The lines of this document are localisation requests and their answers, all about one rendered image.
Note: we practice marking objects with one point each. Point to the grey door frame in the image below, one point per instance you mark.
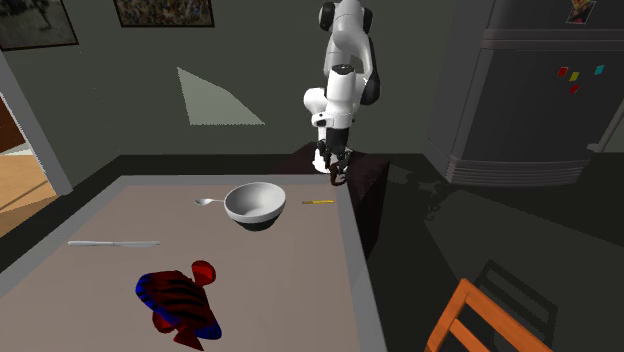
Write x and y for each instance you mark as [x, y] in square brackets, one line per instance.
[34, 131]

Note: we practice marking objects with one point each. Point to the grey-edged table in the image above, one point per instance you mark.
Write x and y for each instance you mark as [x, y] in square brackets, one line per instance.
[292, 278]

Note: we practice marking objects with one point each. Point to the dark robot stand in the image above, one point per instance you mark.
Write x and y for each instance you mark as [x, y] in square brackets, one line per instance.
[370, 195]

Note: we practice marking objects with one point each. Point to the red and blue fish toy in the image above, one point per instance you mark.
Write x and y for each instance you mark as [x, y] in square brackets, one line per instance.
[180, 302]

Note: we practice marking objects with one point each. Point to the silver spoon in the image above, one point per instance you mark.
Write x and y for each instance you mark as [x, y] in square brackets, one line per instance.
[207, 201]

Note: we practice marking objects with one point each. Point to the orange wooden chair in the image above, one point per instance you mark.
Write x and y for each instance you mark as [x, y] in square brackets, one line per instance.
[468, 312]

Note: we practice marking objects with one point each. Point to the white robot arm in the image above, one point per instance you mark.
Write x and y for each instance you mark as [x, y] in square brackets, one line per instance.
[347, 88]

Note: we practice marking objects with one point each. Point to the white bowl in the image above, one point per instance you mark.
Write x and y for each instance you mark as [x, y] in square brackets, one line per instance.
[253, 202]

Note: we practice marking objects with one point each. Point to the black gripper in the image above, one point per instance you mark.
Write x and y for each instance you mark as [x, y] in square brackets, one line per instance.
[337, 136]

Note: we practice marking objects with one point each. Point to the dark grey refrigerator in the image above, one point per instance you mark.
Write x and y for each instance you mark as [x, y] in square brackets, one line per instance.
[526, 122]

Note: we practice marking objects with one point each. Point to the yellow pencil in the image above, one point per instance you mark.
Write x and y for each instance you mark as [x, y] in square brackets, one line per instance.
[318, 202]

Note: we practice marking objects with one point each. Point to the silver table knife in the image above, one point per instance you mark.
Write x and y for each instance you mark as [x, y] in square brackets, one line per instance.
[112, 243]

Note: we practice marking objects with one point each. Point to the large framed wall picture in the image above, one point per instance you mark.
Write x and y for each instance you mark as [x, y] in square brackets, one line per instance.
[34, 22]

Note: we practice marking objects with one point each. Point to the wide framed wall picture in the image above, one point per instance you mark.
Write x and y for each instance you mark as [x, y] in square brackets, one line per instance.
[163, 12]

